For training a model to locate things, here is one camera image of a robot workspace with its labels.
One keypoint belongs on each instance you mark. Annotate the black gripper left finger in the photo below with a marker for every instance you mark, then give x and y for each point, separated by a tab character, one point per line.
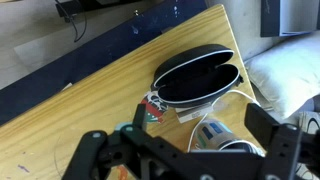
100	153

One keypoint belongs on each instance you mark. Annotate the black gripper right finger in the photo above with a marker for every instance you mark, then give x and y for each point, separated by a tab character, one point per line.
283	146

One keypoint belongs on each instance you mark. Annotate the cushion with oval pattern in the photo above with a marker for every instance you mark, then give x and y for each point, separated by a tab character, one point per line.
311	123

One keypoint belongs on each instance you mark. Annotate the light wooden table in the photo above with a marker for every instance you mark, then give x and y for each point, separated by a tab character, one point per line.
100	100

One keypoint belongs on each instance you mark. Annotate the colourful printed packet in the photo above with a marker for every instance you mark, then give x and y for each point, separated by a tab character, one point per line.
153	111

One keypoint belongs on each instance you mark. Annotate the cream white pillow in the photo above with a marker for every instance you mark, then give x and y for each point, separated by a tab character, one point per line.
286	73

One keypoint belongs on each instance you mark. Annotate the dark blue rug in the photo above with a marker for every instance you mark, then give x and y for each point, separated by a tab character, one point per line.
66	70

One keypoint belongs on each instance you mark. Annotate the small white box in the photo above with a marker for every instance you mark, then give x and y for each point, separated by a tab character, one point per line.
191	115

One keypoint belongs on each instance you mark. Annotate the black open glasses case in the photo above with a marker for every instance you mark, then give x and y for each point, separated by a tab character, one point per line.
196	83

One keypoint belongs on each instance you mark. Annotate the black box with white edge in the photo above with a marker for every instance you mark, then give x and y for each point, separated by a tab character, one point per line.
270	16

